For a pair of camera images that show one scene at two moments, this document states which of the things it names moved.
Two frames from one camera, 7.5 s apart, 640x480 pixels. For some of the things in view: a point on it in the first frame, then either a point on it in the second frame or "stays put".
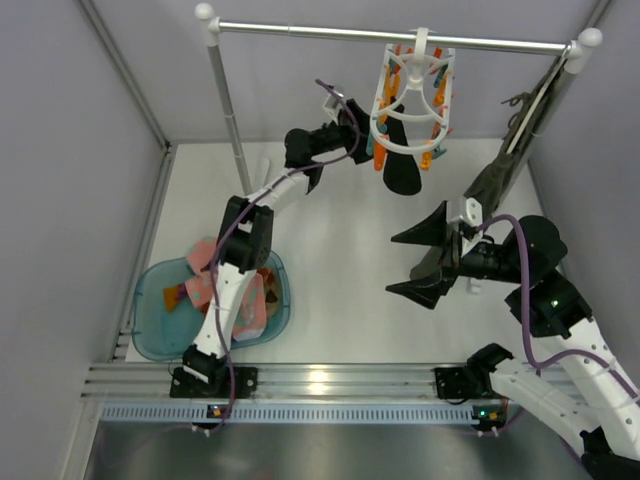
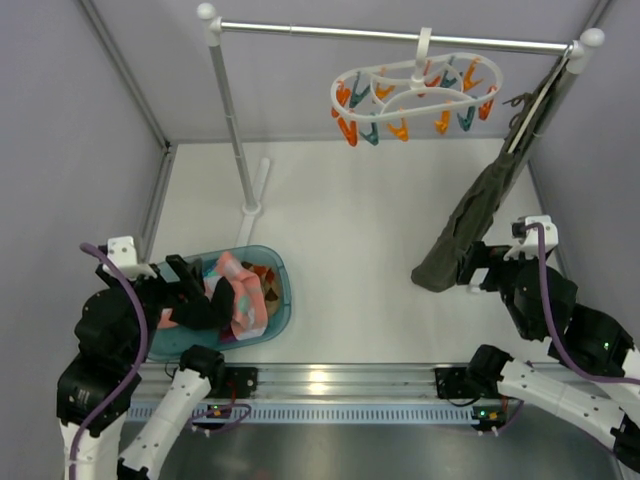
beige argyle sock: x=272 y=289 stays put
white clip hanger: x=412 y=106 → x=417 y=83
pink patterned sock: x=200 y=258 → x=249 y=315
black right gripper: x=454 y=256 → x=480 y=265
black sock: x=401 y=174 → x=212 y=313
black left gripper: x=357 y=132 → x=163 y=288
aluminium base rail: x=151 y=381 stays put
